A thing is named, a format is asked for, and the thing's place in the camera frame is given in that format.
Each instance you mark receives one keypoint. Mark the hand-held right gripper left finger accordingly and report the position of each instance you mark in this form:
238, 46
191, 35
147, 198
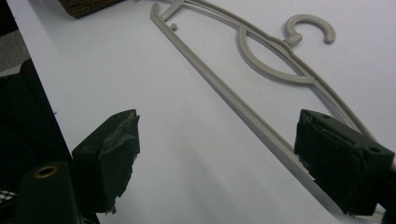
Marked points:
106, 158

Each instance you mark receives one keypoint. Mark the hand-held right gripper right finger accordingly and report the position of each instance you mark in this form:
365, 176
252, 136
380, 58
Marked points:
336, 161

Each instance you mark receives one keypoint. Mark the grey plastic hanger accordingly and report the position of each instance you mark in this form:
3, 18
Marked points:
218, 83

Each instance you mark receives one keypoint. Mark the brown wicker basket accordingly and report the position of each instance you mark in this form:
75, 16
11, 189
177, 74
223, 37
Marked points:
87, 6

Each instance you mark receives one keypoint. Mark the white sheet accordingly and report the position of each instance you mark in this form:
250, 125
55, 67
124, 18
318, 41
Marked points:
186, 155

